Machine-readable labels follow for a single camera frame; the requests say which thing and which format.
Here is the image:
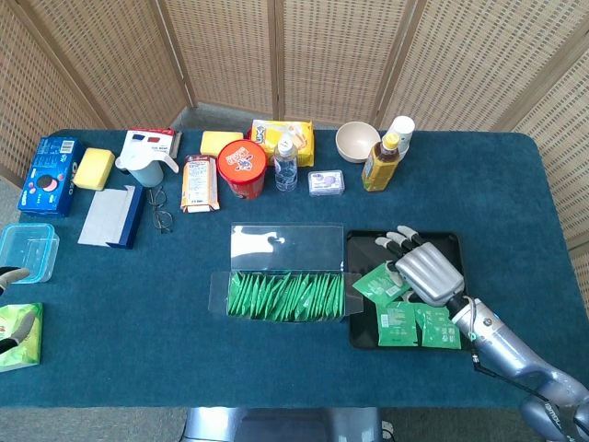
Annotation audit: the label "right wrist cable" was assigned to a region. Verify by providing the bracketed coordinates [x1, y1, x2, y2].
[465, 297, 589, 438]

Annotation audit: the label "pale blue white pitcher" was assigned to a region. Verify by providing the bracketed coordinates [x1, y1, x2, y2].
[114, 151, 179, 189]

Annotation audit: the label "blue felt table cover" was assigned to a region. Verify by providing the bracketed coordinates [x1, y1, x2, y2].
[0, 128, 574, 410]

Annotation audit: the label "clear blue-rimmed food container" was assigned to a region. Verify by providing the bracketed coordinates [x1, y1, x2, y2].
[0, 223, 61, 284]

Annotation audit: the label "white cylindrical cup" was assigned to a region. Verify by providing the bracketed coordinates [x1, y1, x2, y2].
[385, 114, 416, 162]

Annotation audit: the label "clear water bottle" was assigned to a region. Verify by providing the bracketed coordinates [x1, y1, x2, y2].
[273, 136, 299, 192]

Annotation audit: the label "orange white cracker packet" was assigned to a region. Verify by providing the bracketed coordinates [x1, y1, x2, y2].
[179, 155, 222, 215]

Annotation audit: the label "left grey-tipped robot hand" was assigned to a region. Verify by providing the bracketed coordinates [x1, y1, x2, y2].
[0, 266, 37, 355]

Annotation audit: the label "thin-framed eyeglasses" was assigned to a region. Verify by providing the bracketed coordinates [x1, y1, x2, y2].
[145, 186, 175, 235]

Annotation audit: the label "rattan folding screen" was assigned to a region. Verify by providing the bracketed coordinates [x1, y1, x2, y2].
[0, 0, 589, 332]

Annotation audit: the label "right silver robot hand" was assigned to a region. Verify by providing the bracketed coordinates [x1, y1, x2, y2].
[375, 225, 466, 308]

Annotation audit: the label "navy box with white lid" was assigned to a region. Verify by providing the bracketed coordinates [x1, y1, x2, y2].
[76, 183, 147, 250]

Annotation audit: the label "white red-blue glasses box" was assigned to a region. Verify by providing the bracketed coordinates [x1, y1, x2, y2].
[121, 127, 184, 160]

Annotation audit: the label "yellow snack bag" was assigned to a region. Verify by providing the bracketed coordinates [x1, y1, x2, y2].
[248, 119, 317, 168]

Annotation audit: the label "clear box of green sachets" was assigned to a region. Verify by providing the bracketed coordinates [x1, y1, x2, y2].
[209, 222, 364, 323]

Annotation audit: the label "yellow sponge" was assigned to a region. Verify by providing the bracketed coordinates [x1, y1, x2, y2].
[200, 131, 245, 157]
[73, 146, 116, 191]

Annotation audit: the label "beige bowl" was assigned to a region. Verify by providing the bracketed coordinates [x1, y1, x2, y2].
[334, 121, 382, 165]

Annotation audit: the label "small clear case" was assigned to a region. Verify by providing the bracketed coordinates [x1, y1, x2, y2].
[306, 169, 345, 198]

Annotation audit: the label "green tissue pack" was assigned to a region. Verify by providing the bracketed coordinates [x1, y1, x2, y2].
[0, 302, 44, 373]

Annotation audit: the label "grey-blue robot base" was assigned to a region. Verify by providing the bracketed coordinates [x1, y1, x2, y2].
[183, 407, 383, 442]

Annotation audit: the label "red instant noodle cup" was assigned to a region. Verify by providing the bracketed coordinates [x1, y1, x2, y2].
[216, 139, 269, 201]

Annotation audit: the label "black plastic tray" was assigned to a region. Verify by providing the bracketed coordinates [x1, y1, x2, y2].
[344, 228, 475, 351]

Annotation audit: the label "blue Oreo cookie box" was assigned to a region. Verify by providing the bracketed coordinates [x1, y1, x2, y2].
[17, 136, 86, 217]

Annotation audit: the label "yellow-label tea bottle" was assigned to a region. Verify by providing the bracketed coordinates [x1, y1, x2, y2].
[361, 132, 400, 193]

